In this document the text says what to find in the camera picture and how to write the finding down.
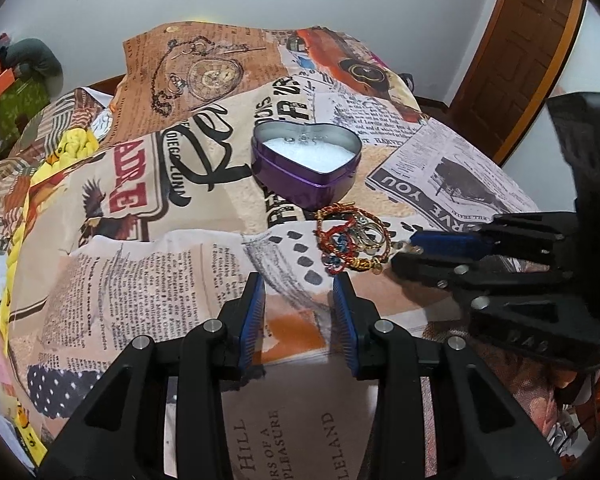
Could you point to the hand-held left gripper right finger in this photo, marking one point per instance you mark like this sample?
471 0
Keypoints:
344 325

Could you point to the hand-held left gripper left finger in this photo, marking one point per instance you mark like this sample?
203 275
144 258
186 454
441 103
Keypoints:
252 325

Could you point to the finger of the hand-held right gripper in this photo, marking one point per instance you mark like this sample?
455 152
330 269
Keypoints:
445 244
510 285

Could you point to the purple heart-shaped tin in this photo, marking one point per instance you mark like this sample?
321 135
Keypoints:
300 180

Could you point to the small silver jewelry piece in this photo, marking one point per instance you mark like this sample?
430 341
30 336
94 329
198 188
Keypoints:
312 136

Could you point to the newspaper print blanket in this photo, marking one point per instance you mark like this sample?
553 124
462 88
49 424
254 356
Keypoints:
180 240

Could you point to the brown wooden door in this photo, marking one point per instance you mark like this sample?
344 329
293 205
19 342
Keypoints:
520 50

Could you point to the yellow cloth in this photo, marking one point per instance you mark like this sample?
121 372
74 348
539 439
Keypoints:
75 147

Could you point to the green patterned cloth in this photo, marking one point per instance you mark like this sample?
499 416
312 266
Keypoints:
10 115

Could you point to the dark green pillow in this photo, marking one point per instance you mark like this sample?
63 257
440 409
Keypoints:
32 55

